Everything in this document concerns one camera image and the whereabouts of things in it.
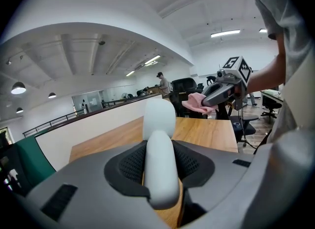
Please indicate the person's beige trousers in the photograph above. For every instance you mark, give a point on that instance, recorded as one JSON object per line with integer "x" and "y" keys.
{"x": 297, "y": 100}

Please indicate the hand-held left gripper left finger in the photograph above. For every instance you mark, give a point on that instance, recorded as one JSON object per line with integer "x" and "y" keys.
{"x": 81, "y": 181}

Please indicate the long ceiling tube light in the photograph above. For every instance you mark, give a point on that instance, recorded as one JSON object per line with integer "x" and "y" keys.
{"x": 225, "y": 33}

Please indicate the ceiling security camera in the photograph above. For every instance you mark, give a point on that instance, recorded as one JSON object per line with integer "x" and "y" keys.
{"x": 102, "y": 42}

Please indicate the white desk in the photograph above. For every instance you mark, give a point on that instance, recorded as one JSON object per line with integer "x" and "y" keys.
{"x": 270, "y": 93}

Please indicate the large black office chair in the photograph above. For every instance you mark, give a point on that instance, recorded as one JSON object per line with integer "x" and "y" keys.
{"x": 183, "y": 95}

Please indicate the pink cloth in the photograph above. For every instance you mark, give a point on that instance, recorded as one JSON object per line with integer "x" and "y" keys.
{"x": 194, "y": 102}

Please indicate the green chair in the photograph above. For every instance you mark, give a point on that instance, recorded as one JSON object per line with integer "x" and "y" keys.
{"x": 32, "y": 159}

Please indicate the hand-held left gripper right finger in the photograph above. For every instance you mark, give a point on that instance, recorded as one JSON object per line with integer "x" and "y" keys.
{"x": 221, "y": 173}

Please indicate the ceiling track spotlight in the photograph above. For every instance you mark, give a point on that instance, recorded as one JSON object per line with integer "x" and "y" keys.
{"x": 9, "y": 62}

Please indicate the black swivel chair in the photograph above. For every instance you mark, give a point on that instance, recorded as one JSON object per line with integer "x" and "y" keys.
{"x": 270, "y": 106}

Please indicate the large black pendant lamp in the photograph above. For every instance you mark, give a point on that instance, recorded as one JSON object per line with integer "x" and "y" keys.
{"x": 18, "y": 88}

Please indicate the small black pendant lamp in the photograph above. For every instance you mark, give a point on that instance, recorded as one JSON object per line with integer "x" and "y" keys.
{"x": 19, "y": 110}
{"x": 52, "y": 95}

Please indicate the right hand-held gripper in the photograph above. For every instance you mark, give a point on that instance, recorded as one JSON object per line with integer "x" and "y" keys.
{"x": 240, "y": 71}

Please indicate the person's gray shirt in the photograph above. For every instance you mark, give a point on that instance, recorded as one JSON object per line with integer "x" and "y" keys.
{"x": 283, "y": 6}

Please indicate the black metal railing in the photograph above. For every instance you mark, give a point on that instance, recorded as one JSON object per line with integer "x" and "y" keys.
{"x": 51, "y": 123}

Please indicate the black mesh office chair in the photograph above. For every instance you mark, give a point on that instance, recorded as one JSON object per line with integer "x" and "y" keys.
{"x": 243, "y": 125}

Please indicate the person's right forearm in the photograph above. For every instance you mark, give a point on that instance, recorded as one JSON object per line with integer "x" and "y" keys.
{"x": 267, "y": 74}

